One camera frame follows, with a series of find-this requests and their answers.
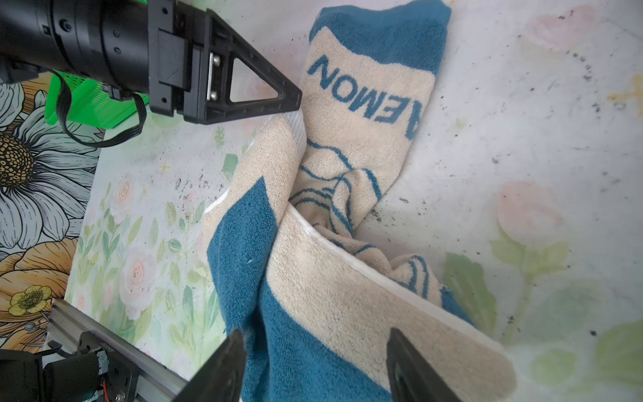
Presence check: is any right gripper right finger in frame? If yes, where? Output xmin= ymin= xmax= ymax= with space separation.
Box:
xmin=386 ymin=328 xmax=460 ymax=402

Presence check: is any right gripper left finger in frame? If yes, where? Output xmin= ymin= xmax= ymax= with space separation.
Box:
xmin=172 ymin=329 xmax=246 ymax=402

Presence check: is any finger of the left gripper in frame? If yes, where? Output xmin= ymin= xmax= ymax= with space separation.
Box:
xmin=183 ymin=9 xmax=302 ymax=125

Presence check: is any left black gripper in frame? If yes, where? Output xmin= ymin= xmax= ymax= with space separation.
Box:
xmin=1 ymin=1 xmax=206 ymax=116

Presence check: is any blue white patterned towel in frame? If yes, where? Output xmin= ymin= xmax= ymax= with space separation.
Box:
xmin=204 ymin=1 xmax=517 ymax=401

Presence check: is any green plastic basket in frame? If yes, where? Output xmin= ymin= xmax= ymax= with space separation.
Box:
xmin=60 ymin=73 xmax=137 ymax=131

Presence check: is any aluminium front rail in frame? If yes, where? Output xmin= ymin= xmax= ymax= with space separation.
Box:
xmin=44 ymin=299 xmax=188 ymax=401

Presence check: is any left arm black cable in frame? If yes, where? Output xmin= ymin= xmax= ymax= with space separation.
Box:
xmin=49 ymin=72 xmax=148 ymax=149

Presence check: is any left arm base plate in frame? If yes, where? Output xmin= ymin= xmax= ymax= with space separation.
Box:
xmin=78 ymin=332 xmax=141 ymax=402

